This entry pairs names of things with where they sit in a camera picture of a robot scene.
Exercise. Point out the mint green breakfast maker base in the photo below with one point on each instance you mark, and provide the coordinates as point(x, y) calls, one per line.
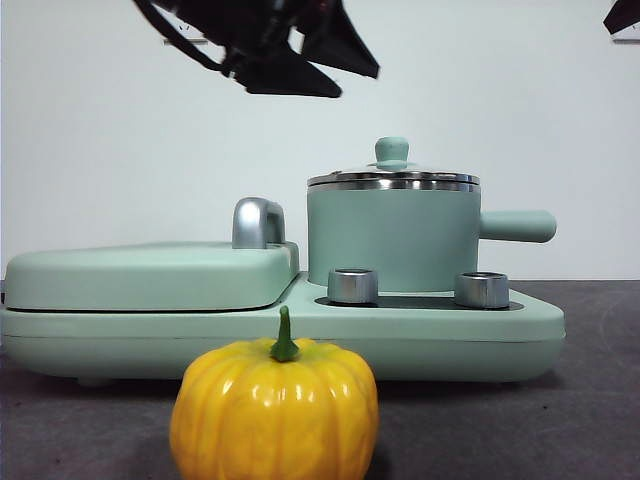
point(400, 345)

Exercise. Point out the white wall socket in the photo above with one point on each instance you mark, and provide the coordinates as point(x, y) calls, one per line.
point(627, 37)

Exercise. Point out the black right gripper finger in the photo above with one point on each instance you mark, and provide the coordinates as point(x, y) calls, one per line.
point(625, 12)

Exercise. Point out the silver control knob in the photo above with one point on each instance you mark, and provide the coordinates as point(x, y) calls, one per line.
point(482, 291)
point(352, 287)

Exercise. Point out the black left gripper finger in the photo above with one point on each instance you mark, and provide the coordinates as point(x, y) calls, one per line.
point(290, 77)
point(345, 45)

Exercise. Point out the glass lid with green knob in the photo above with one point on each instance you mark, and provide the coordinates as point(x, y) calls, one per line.
point(391, 150)

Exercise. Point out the yellow toy pumpkin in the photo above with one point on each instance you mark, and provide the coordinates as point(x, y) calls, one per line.
point(275, 415)

